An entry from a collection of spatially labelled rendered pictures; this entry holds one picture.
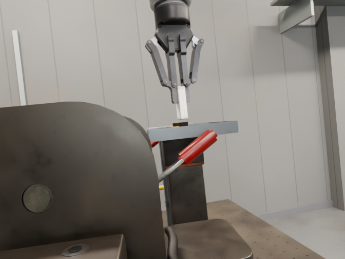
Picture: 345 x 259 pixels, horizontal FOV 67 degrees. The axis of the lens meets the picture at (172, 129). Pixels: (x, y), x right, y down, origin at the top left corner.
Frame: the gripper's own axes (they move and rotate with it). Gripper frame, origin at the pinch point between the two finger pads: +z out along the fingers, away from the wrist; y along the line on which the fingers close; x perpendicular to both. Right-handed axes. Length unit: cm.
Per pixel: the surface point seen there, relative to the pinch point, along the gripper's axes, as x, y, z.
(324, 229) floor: 151, 177, 121
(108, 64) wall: 204, -6, -59
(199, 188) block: -3.9, 0.8, 17.9
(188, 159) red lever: -21.4, -6.4, 8.9
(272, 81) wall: 196, 170, -30
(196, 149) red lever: -21.6, -5.2, 7.8
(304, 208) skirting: 193, 193, 116
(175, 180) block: -3.2, -3.9, 15.5
